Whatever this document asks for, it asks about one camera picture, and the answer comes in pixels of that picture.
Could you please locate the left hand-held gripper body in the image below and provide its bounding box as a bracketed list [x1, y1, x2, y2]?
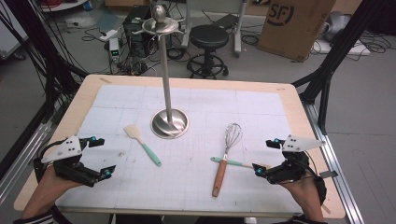
[33, 134, 101, 189]

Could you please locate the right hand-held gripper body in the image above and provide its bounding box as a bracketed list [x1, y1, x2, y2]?
[266, 134, 327, 185]

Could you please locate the beige spatula with green handle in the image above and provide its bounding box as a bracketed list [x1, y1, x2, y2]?
[210, 156, 272, 171]
[123, 123, 163, 167]

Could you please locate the wire whisk with wooden handle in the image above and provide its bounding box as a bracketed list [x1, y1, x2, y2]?
[212, 122, 244, 198]

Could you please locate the steel utensil stand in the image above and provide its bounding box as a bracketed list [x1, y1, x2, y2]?
[132, 4, 190, 140]

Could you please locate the person's left hand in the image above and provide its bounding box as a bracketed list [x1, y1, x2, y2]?
[32, 170, 82, 200]

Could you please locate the person's right hand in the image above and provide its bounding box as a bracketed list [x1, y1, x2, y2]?
[278, 176, 319, 204]

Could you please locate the grey tape piece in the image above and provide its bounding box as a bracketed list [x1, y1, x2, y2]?
[319, 170, 339, 179]

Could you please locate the white grid mat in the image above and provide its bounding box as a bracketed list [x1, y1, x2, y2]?
[55, 84, 304, 215]

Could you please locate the small power supply unit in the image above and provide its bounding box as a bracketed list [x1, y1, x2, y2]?
[108, 37, 120, 63]

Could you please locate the white power strip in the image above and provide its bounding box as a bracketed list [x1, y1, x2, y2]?
[98, 29, 120, 42]

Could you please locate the brown cardboard box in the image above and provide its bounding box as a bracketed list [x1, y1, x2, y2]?
[257, 0, 337, 63]

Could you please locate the black round stool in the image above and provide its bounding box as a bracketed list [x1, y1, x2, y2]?
[186, 24, 230, 79]

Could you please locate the white floor board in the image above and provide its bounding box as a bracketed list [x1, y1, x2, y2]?
[311, 38, 372, 56]

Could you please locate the black flat device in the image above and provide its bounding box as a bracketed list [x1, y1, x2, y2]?
[214, 13, 239, 31]

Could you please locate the white board panel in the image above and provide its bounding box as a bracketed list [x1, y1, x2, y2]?
[0, 6, 29, 60]

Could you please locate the black computer tower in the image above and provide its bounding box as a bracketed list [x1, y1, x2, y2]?
[122, 5, 157, 59]

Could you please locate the grey bag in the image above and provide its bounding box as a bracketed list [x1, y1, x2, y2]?
[320, 11, 353, 41]

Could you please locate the white round table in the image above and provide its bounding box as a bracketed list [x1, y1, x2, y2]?
[40, 0, 88, 13]

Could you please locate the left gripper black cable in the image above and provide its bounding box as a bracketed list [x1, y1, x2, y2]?
[36, 139, 68, 162]

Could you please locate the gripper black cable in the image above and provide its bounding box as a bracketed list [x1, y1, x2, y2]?
[303, 150, 328, 204]
[36, 139, 68, 162]

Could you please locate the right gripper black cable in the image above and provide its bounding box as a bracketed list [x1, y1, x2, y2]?
[303, 150, 328, 204]

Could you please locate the aluminium rail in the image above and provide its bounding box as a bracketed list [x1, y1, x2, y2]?
[0, 122, 52, 203]
[303, 102, 365, 224]

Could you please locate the black metal frame post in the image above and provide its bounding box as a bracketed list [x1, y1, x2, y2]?
[291, 0, 387, 134]

